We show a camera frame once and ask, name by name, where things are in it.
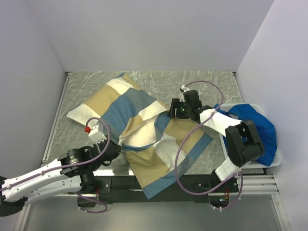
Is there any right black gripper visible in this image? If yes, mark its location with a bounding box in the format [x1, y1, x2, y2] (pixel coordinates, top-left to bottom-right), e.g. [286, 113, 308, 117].
[167, 98, 191, 119]

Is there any blue beige patchwork pillowcase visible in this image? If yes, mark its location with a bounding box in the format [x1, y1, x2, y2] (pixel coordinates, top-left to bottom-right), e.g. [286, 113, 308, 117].
[67, 73, 212, 198]

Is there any cream white pillow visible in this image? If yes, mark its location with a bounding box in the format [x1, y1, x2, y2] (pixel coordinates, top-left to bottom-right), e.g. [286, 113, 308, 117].
[119, 115, 158, 147]

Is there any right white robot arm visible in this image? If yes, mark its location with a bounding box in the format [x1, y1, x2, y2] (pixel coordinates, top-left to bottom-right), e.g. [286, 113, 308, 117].
[167, 90, 265, 192]

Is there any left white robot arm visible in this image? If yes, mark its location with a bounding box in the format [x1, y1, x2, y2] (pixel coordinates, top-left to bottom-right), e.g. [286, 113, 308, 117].
[0, 141, 122, 217]

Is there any white plastic basket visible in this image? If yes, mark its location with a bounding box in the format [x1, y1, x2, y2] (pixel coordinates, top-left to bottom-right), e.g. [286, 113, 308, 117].
[219, 103, 282, 168]

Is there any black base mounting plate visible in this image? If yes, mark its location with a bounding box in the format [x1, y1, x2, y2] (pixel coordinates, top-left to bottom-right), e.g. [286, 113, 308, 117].
[72, 174, 240, 205]

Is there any blue cloth in basket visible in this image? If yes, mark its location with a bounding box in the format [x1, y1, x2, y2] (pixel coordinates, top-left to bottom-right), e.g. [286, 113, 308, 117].
[218, 103, 277, 167]

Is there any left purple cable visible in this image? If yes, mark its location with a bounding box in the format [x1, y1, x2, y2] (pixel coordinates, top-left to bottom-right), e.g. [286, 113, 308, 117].
[0, 117, 111, 214]

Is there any purple cable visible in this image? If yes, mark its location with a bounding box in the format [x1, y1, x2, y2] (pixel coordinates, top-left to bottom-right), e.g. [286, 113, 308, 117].
[174, 80, 244, 210]
[0, 117, 111, 214]

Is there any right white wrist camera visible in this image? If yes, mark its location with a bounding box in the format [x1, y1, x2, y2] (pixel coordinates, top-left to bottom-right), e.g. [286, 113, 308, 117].
[180, 85, 190, 93]

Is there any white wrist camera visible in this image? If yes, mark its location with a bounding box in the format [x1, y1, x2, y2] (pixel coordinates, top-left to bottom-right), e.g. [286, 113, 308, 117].
[85, 124, 107, 144]
[180, 85, 190, 93]

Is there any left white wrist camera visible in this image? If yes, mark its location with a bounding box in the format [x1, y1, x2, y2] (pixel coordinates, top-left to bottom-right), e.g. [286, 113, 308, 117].
[85, 124, 107, 144]

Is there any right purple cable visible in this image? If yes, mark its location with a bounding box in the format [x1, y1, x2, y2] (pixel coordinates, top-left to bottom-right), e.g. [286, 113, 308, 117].
[174, 80, 244, 210]

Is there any aluminium rail frame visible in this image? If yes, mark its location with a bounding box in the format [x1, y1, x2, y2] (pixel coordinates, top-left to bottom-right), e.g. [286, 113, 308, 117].
[24, 175, 281, 195]

